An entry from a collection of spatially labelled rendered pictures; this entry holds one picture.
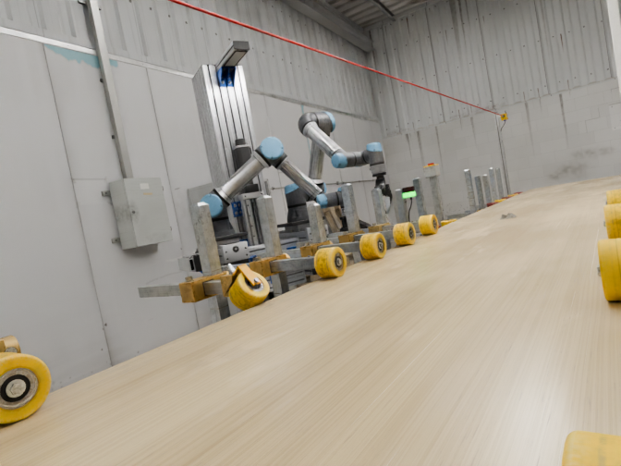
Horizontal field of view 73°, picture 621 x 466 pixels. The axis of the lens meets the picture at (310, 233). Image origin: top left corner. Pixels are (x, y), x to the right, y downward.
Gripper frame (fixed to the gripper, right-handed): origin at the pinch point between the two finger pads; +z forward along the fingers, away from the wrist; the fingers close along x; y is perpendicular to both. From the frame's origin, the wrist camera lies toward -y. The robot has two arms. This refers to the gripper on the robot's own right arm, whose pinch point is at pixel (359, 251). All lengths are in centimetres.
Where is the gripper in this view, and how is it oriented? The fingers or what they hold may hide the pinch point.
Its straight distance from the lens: 225.1
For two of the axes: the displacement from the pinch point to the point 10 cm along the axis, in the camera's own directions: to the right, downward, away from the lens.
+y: -8.0, 1.0, 5.9
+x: -5.8, 1.5, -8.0
